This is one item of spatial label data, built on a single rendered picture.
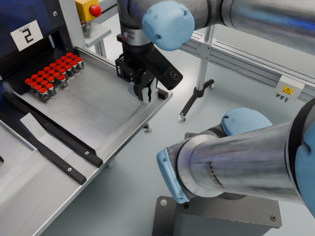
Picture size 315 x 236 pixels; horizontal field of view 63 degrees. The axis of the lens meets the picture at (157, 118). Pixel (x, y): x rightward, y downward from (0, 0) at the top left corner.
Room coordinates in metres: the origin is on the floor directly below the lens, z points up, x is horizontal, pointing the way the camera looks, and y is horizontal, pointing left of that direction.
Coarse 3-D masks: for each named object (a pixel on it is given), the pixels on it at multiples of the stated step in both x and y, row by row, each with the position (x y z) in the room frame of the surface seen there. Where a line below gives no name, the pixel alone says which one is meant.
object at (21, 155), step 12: (0, 120) 0.42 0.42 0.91; (0, 132) 0.41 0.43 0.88; (12, 132) 0.39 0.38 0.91; (0, 144) 0.37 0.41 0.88; (12, 144) 0.37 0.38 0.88; (24, 144) 0.37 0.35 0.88; (12, 156) 0.33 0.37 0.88; (24, 156) 0.33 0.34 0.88; (36, 156) 0.33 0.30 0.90; (0, 168) 0.30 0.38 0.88; (12, 168) 0.28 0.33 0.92; (24, 168) 0.30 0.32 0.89; (0, 180) 0.25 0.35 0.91; (12, 180) 0.27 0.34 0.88
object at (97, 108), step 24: (96, 72) 0.66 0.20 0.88; (24, 96) 0.54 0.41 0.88; (72, 96) 0.54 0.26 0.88; (96, 96) 0.54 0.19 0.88; (120, 96) 0.54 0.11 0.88; (48, 120) 0.44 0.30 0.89; (72, 120) 0.45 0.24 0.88; (96, 120) 0.45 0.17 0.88; (120, 120) 0.45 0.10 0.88; (96, 144) 0.37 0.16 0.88
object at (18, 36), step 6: (30, 24) 0.67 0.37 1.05; (36, 24) 0.69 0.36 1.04; (18, 30) 0.64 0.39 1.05; (30, 30) 0.67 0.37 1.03; (36, 30) 0.68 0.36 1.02; (12, 36) 0.62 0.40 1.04; (18, 36) 0.64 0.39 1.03; (24, 36) 0.65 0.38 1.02; (30, 36) 0.66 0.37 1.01; (36, 36) 0.68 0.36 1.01; (42, 36) 0.69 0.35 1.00; (18, 42) 0.63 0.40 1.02; (24, 42) 0.64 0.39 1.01; (30, 42) 0.66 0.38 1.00; (18, 48) 0.62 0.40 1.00; (24, 48) 0.64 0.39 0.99
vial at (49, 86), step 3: (48, 84) 0.55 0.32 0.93; (51, 84) 0.55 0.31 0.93; (48, 87) 0.54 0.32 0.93; (51, 87) 0.54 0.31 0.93; (48, 90) 0.54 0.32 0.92; (51, 90) 0.54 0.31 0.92; (54, 90) 0.54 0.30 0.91; (51, 93) 0.53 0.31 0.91; (54, 93) 0.54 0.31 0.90; (51, 96) 0.53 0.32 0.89; (54, 96) 0.54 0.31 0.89
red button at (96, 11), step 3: (93, 6) 0.84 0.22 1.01; (96, 6) 0.84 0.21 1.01; (99, 6) 0.86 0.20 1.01; (90, 9) 0.84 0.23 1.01; (93, 9) 0.83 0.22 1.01; (96, 9) 0.83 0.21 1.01; (99, 9) 0.84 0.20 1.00; (90, 12) 0.83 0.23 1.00; (93, 12) 0.83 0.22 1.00; (96, 12) 0.83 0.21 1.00; (99, 12) 0.84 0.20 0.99; (93, 15) 0.83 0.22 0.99; (96, 15) 0.83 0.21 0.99; (99, 15) 0.84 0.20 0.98
